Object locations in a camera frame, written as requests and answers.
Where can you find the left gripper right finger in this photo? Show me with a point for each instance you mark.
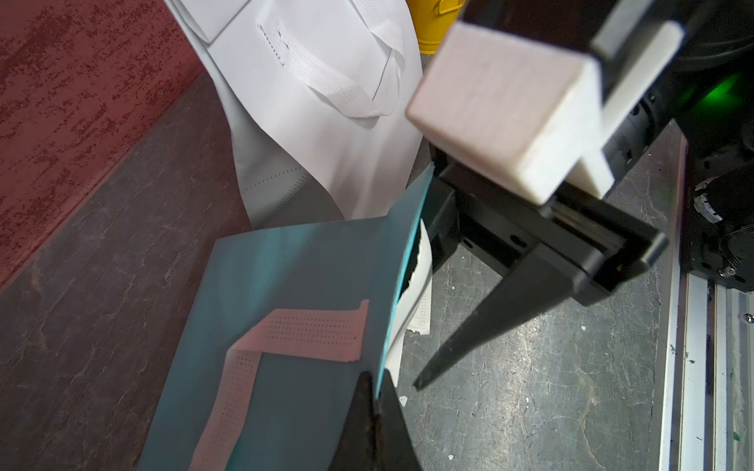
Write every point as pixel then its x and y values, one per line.
pixel 394 450

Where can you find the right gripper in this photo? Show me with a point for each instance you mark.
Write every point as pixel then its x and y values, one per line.
pixel 542 252

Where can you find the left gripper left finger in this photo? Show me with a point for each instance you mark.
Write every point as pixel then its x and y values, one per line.
pixel 356 448

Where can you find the teal gift bag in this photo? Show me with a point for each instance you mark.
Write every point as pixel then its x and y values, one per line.
pixel 284 323

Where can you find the white receipt long strip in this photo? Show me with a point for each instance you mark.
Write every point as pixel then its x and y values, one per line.
pixel 414 307

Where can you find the white gift bag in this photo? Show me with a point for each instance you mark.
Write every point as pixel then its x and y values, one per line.
pixel 315 95

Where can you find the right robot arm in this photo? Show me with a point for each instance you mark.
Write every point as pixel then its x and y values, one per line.
pixel 707 89

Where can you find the yellow pencil cup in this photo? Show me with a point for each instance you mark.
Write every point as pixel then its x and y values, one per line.
pixel 432 20

